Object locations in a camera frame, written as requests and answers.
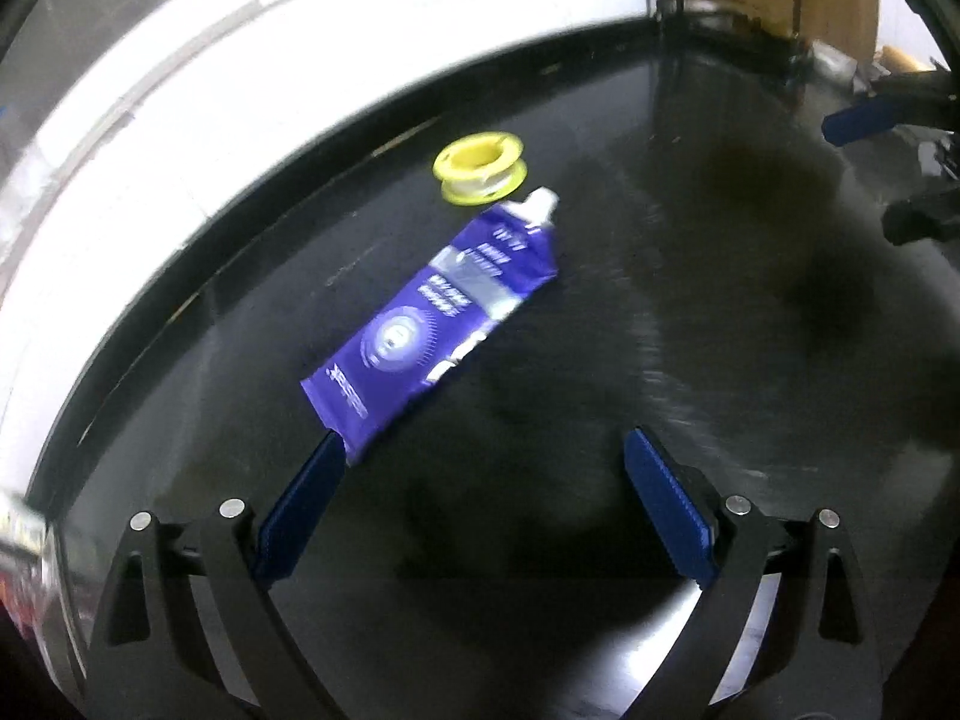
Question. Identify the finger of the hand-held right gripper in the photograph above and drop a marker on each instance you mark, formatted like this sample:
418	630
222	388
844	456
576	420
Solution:
922	216
862	122

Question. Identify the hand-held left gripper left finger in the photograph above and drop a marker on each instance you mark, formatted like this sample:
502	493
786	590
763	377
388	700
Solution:
300	510

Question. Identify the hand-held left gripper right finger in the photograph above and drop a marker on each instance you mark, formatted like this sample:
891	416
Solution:
667	510

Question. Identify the purple squeeze tube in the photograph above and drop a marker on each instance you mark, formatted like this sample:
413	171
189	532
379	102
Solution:
427	315

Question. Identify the colourful package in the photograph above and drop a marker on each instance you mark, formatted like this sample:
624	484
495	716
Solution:
22	555

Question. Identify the yellow tape spool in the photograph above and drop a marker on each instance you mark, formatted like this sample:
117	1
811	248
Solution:
499	154

